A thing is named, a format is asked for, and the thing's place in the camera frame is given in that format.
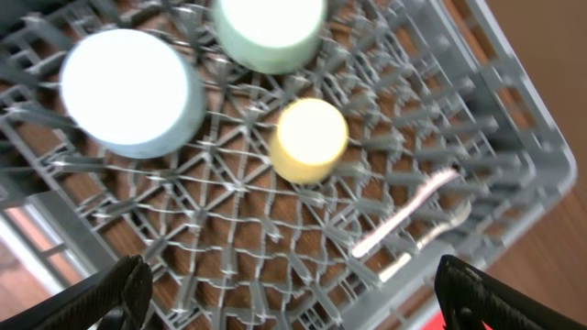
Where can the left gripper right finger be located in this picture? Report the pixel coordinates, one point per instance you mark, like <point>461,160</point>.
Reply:
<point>470,299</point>

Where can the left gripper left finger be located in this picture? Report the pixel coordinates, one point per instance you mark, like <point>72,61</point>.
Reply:
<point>114,298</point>

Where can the small light blue bowl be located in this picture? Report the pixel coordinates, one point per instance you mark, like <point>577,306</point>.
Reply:
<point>132,93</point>

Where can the yellow cup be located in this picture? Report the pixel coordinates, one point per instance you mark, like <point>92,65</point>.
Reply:
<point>310,138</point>

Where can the green bowl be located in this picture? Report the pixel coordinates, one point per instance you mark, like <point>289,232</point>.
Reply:
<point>270,36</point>

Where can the silver spoon in rack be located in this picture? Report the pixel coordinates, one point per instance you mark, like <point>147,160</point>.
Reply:
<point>456,220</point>

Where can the pink utensil in rack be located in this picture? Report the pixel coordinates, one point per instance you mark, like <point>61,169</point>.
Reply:
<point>429,186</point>

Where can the grey dishwasher rack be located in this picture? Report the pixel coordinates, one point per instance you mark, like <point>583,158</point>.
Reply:
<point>423,85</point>

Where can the red plastic tray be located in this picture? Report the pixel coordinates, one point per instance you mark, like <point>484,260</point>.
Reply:
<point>436,322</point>

